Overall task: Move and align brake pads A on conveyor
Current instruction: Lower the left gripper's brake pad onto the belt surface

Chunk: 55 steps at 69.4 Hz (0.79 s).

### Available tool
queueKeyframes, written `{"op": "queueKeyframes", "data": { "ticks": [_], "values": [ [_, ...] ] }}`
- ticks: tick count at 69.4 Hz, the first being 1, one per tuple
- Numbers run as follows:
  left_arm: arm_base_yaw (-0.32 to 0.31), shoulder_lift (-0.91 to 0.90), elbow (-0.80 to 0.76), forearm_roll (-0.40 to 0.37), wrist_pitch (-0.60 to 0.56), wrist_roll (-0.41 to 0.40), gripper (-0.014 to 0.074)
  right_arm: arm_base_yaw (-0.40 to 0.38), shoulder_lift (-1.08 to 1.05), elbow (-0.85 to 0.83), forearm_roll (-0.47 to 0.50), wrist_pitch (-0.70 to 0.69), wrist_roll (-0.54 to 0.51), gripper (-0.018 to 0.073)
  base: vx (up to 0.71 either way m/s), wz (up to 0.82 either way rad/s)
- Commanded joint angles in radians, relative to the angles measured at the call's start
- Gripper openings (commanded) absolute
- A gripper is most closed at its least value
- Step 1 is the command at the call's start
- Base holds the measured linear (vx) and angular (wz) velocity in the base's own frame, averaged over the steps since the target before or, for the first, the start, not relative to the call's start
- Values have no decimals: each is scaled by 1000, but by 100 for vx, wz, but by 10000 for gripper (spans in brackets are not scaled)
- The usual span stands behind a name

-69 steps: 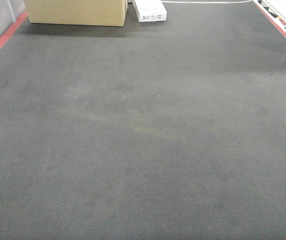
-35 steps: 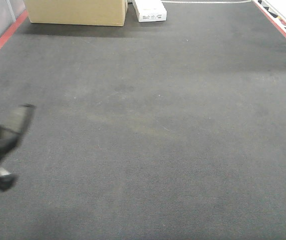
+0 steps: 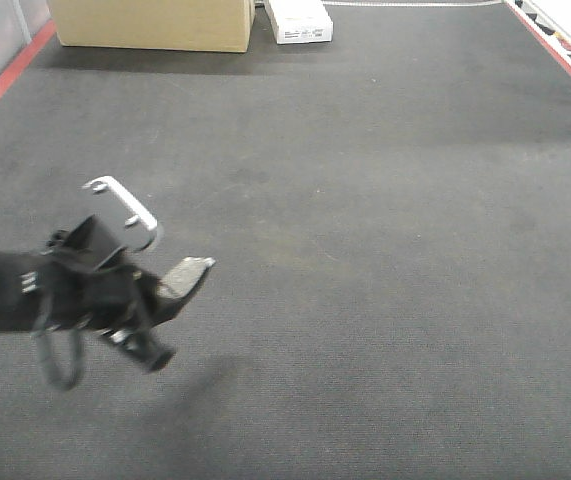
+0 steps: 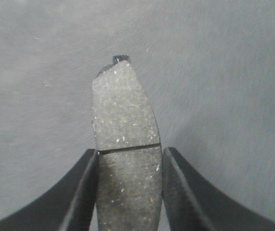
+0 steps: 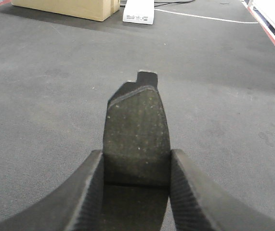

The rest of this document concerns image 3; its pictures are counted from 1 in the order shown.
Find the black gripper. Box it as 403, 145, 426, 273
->
29, 215, 188, 373

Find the grey brake pad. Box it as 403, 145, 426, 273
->
156, 257, 216, 302

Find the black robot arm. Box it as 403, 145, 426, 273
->
0, 216, 189, 372

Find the cardboard box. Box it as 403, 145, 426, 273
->
47, 0, 255, 53

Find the white carton box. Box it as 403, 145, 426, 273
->
263, 0, 334, 45

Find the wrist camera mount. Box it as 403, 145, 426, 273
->
82, 175, 162, 251

